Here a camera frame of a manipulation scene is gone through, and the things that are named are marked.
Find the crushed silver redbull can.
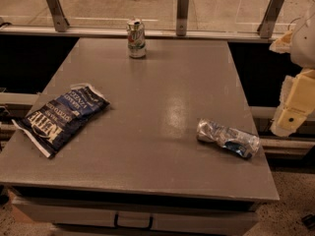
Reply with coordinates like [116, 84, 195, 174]
[196, 119, 261, 159]

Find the right metal rail bracket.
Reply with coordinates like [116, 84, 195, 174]
[257, 0, 284, 38]

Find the left metal rail bracket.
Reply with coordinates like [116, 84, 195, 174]
[46, 0, 70, 32]

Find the white drawer front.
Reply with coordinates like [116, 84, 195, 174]
[13, 197, 258, 236]

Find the blue kettle chips bag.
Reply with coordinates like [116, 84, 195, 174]
[13, 84, 110, 158]

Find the middle metal rail bracket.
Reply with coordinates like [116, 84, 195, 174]
[176, 0, 189, 36]

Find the horizontal metal window rail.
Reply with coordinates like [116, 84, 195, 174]
[0, 25, 286, 44]

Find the black drawer handle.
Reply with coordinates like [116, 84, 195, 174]
[113, 213, 154, 230]

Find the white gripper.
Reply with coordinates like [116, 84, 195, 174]
[269, 4, 315, 137]

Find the white green 7up can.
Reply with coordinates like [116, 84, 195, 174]
[127, 19, 146, 58]

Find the metal rail bracket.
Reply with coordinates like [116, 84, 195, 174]
[257, 0, 284, 38]
[46, 0, 70, 32]
[176, 0, 189, 36]

